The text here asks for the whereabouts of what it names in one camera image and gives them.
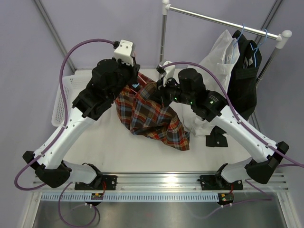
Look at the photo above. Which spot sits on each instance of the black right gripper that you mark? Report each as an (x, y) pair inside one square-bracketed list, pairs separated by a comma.
[(161, 92)]

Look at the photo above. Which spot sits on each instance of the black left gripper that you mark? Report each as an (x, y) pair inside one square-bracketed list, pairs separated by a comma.
[(133, 70)]

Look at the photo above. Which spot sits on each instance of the red plaid shirt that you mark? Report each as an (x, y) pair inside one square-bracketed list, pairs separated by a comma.
[(142, 116)]

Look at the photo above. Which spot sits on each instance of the blue wire hanger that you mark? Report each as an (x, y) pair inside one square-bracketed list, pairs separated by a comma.
[(258, 46), (235, 50)]

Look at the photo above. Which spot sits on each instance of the pink wire hanger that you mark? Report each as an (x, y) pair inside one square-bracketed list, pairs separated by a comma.
[(142, 82)]

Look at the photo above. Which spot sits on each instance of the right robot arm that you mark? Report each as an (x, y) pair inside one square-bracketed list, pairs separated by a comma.
[(211, 106)]

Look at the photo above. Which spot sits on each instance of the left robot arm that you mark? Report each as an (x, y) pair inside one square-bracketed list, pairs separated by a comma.
[(109, 78)]

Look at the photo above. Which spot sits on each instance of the black pinstripe shirt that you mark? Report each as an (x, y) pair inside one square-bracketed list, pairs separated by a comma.
[(239, 79)]

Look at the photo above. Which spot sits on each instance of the white plastic basket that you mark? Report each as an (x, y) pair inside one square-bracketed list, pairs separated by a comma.
[(72, 86)]

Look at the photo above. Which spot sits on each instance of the metal clothes rack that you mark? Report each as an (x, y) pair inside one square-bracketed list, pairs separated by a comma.
[(281, 39)]

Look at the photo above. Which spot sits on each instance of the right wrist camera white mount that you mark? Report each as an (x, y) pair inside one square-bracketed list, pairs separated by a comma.
[(166, 69)]

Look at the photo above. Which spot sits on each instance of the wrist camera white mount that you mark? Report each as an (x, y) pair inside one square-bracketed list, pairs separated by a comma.
[(124, 52), (166, 69)]

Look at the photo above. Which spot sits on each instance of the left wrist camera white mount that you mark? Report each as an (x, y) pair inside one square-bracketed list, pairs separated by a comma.
[(124, 52)]

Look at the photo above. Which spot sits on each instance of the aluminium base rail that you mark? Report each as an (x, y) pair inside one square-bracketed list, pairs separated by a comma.
[(183, 182)]

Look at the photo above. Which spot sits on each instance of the white slotted cable duct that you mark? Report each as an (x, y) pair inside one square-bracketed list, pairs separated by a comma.
[(131, 197)]

